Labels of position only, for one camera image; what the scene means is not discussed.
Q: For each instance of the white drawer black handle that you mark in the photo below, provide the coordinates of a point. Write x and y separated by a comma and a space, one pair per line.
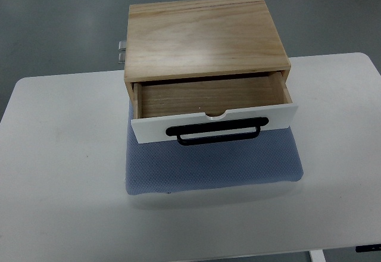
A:
195, 111

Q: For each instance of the wooden drawer cabinet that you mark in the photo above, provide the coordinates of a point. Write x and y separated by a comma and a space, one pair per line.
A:
201, 38

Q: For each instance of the blue grey foam mat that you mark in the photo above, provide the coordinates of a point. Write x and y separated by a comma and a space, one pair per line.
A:
245, 146

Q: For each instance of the silver metal clamp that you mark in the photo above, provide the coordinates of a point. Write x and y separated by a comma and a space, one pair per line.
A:
121, 51

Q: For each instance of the white table leg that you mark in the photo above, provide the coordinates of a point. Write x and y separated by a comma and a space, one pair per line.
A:
317, 256

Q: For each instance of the black table control panel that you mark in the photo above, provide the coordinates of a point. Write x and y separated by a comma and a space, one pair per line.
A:
368, 248

